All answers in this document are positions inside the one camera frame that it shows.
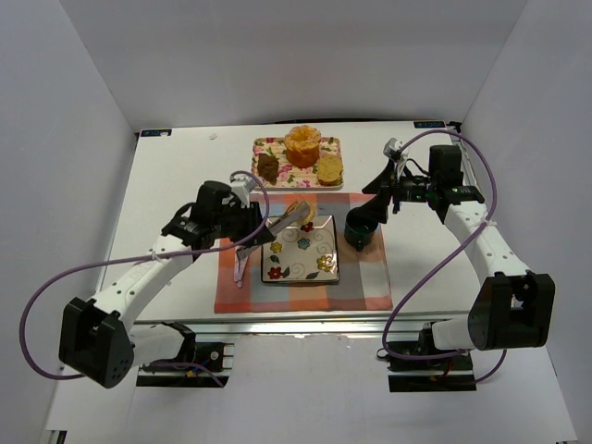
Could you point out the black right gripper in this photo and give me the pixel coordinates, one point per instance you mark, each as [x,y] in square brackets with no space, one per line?
[395,188]

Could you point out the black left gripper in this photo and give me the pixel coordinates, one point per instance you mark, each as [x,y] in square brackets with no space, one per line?
[252,222]

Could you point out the metal serving tongs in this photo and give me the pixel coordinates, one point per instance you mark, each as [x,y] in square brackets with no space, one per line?
[290,216]

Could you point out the small round bun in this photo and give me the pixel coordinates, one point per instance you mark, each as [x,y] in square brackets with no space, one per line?
[307,212]

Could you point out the brown chocolate croissant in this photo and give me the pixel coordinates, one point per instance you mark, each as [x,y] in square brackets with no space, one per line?
[267,168]

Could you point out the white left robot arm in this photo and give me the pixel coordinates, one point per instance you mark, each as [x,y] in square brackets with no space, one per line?
[100,337]

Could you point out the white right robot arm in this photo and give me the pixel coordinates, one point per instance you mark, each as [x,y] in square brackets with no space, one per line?
[513,307]

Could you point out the seeded bread sandwich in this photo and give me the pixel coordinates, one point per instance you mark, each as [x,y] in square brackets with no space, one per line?
[329,170]

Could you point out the dark green mug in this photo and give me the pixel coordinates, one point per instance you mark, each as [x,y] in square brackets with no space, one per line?
[359,230]

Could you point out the square floral ceramic plate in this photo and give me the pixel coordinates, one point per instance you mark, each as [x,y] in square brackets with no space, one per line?
[305,254]

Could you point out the floral serving tray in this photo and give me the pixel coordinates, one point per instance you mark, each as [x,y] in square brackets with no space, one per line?
[288,175]

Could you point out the checkered orange placemat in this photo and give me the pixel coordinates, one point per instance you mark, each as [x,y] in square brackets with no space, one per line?
[363,277]

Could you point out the tall orange bundt cake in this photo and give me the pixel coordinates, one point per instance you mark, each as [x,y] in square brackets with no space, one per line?
[302,145]

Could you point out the silver fork pink handle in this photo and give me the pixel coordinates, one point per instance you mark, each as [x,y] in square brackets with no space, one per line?
[245,257]

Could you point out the silver spoon pink handle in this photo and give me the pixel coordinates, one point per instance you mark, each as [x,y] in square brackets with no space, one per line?
[238,269]

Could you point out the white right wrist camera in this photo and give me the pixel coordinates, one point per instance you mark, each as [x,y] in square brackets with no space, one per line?
[394,153]

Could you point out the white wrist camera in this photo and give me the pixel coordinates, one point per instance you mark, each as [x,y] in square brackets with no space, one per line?
[394,153]
[242,184]

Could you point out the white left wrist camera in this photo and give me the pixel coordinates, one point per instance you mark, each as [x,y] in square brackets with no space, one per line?
[242,184]

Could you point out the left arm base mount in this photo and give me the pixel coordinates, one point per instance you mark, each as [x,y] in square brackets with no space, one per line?
[196,365]

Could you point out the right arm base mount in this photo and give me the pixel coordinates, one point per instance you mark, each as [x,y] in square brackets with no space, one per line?
[454,374]

